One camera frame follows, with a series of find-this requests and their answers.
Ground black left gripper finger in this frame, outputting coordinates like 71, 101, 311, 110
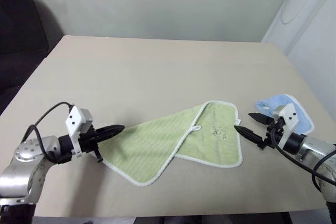
95, 124, 125, 137
96, 128, 124, 144

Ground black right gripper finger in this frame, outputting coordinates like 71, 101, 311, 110
234, 125, 264, 146
248, 112, 272, 126

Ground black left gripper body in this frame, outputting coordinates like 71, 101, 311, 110
77, 127, 103, 164

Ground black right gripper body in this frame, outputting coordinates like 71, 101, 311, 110
257, 118, 286, 151

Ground green towel with white trim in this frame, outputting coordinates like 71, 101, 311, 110
99, 100, 244, 187

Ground blue cloth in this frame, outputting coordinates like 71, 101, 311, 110
255, 93, 315, 136

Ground black chair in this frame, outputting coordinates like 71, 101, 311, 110
0, 0, 64, 115

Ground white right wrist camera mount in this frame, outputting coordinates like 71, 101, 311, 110
272, 103, 299, 151

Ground silver black camera device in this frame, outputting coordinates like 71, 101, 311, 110
65, 105, 94, 155

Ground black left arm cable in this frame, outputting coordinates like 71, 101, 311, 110
22, 102, 75, 165

